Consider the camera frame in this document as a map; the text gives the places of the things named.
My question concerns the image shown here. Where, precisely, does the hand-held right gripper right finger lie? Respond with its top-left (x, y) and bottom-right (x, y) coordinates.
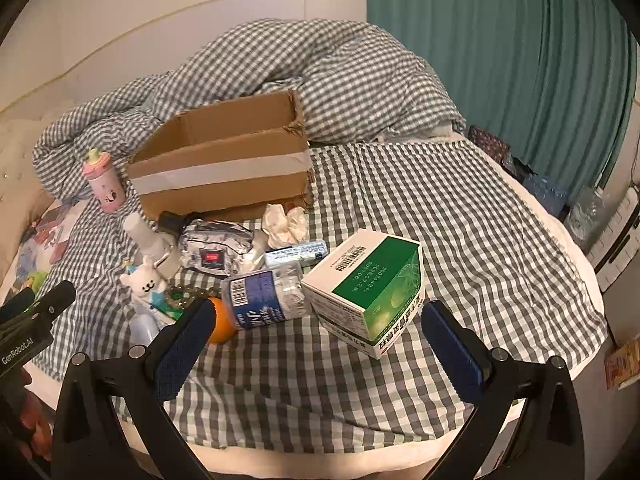
top-left (421, 301), bottom-right (588, 480)

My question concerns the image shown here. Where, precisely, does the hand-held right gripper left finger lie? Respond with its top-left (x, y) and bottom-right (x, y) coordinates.
top-left (50, 297), bottom-right (218, 480)

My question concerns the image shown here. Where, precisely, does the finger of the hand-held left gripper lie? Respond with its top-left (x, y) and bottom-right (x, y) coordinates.
top-left (22, 280), bottom-right (77, 320)
top-left (0, 287), bottom-right (36, 318)

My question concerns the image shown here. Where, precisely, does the green foil packet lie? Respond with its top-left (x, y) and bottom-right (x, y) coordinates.
top-left (150, 292), bottom-right (183, 321)

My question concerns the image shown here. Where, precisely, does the orange fruit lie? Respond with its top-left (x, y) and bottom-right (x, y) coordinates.
top-left (205, 297), bottom-right (238, 345)

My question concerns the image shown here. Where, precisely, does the white tape roll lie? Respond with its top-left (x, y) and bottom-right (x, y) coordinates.
top-left (119, 255), bottom-right (168, 308)

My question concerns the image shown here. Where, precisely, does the plastic bottle with blue label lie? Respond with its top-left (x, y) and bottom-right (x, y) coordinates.
top-left (220, 264), bottom-right (307, 331)

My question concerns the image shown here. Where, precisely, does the white spray bottle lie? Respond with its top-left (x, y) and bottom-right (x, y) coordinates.
top-left (122, 212), bottom-right (168, 266)

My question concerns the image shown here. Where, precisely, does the green and white box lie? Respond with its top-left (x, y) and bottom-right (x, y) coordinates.
top-left (300, 228), bottom-right (426, 361)

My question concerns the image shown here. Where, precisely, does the brown cardboard box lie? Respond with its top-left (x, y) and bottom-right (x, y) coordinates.
top-left (127, 89), bottom-right (313, 222)

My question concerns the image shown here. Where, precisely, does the pile of snack packets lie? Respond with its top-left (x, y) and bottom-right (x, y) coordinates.
top-left (10, 200), bottom-right (81, 301)

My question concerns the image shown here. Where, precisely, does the white patterned tissue pouch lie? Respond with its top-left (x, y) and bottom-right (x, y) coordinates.
top-left (177, 217), bottom-right (256, 278)

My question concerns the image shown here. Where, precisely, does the pink toddler bottle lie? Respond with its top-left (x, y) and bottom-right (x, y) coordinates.
top-left (81, 148), bottom-right (123, 213)

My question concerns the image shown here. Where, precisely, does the small blue white carton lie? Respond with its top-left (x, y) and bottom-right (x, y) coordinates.
top-left (263, 240), bottom-right (328, 268)

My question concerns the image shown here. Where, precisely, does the grey checkered bed sheet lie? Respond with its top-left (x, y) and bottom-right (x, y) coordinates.
top-left (10, 137), bottom-right (608, 461)

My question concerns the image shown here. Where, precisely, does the orange printed box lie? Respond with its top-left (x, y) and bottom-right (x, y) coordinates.
top-left (604, 337), bottom-right (640, 391)

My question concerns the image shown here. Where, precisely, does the clear water bottle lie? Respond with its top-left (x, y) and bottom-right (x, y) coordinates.
top-left (565, 185), bottom-right (608, 253)

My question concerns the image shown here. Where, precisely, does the white radiator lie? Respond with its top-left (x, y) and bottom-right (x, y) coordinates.
top-left (587, 190), bottom-right (640, 293)

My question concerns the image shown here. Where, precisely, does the dark patterned bag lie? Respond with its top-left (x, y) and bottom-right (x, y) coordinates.
top-left (467, 125), bottom-right (513, 171)

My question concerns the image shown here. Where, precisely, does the grey checkered duvet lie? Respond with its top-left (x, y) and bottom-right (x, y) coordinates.
top-left (32, 17), bottom-right (468, 201)

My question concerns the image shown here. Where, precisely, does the teal curtain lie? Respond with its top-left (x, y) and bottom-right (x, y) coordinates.
top-left (365, 0), bottom-right (640, 206)

